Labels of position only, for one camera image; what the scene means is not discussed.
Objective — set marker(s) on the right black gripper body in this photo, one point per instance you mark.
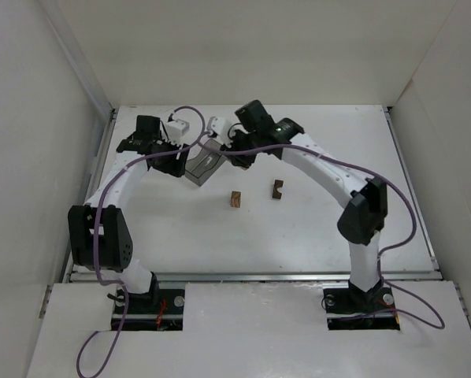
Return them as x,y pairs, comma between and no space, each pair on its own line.
238,149

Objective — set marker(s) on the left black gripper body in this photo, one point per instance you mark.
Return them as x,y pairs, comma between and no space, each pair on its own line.
174,160

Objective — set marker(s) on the grey translucent plastic bin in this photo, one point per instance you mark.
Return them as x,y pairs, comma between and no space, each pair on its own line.
203,165

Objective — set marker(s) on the dark wood arch block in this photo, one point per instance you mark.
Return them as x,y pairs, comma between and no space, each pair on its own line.
276,191

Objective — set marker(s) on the striped brown wood block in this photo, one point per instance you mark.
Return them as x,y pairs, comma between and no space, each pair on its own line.
235,199

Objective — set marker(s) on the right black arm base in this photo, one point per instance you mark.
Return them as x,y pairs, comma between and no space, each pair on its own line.
349,309

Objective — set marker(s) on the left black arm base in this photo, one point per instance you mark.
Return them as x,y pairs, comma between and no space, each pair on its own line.
159,310

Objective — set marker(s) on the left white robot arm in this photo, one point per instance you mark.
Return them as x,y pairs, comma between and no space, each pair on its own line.
99,235

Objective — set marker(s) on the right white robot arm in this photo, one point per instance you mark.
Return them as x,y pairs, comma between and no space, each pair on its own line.
364,200

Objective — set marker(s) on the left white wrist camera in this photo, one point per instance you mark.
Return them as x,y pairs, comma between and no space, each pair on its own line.
176,130

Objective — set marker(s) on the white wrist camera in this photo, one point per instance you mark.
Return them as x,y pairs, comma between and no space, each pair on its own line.
220,128
176,130

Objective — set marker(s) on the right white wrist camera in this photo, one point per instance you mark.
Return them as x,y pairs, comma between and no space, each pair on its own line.
220,128

